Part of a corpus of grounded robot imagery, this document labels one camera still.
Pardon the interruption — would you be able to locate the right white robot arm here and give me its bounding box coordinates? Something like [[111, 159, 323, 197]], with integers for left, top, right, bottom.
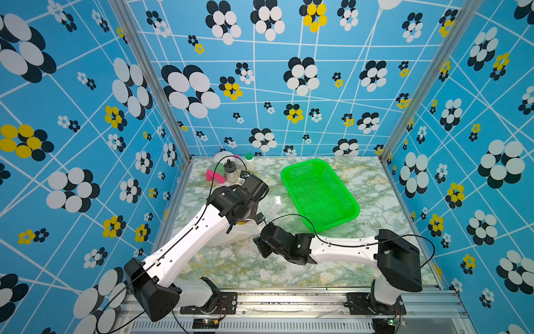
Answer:
[[253, 223, 423, 315]]

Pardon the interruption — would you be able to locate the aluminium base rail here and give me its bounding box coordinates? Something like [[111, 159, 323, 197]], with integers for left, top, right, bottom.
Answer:
[[114, 286, 476, 333]]

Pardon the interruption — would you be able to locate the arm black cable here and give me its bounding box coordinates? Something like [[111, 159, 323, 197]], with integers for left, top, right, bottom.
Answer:
[[260, 213, 436, 270], [95, 155, 245, 334]]

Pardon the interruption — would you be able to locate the white bottle green cap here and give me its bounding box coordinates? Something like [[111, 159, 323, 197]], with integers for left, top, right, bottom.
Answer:
[[245, 153, 255, 172]]

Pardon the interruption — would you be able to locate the white plush toy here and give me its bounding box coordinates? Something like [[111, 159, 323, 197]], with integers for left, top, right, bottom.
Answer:
[[213, 150, 237, 165]]

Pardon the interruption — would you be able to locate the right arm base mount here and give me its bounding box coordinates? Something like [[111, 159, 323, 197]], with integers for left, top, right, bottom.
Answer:
[[343, 292, 407, 316]]

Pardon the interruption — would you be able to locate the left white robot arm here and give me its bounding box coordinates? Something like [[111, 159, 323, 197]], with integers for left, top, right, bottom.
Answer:
[[124, 174, 269, 321]]

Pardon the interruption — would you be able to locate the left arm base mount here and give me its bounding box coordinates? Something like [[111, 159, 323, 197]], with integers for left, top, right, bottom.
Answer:
[[179, 292, 238, 315]]

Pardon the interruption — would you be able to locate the translucent white plastic bag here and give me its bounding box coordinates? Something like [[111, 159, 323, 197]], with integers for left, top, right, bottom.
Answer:
[[207, 196, 282, 246]]

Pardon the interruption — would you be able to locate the green plastic basket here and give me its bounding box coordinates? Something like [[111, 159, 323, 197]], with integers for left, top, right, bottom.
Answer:
[[281, 159, 360, 232]]

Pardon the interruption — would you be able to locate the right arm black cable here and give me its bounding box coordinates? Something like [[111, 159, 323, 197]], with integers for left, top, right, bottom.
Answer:
[[260, 213, 436, 270]]

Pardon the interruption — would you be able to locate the pink green plush toy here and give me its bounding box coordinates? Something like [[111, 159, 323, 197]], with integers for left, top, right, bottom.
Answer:
[[205, 164, 225, 185]]

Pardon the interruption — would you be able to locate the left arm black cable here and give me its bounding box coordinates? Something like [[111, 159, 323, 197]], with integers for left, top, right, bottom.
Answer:
[[95, 155, 245, 334]]

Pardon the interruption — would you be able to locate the glass jar black lid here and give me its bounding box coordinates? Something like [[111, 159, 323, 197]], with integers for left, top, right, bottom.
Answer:
[[224, 159, 239, 184]]

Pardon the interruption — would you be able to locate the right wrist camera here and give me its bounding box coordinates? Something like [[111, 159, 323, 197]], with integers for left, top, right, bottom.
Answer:
[[254, 212, 267, 228]]

